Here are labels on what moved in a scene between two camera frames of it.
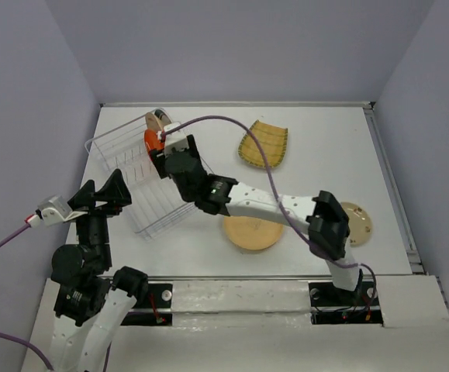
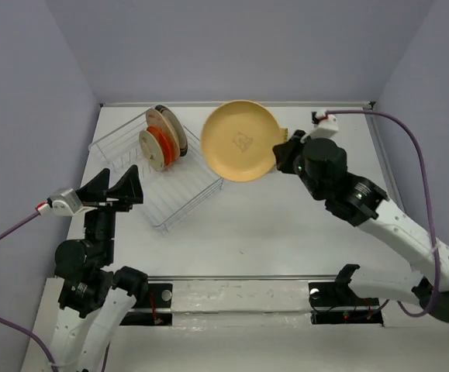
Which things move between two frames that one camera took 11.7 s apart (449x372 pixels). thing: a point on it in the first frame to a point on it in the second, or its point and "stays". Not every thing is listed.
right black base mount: x=329 y=304 stays
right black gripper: x=158 y=156 to x=283 y=152
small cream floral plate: x=360 y=227 to x=152 y=149
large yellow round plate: x=252 y=233 to x=237 y=138
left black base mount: x=160 y=296 stays
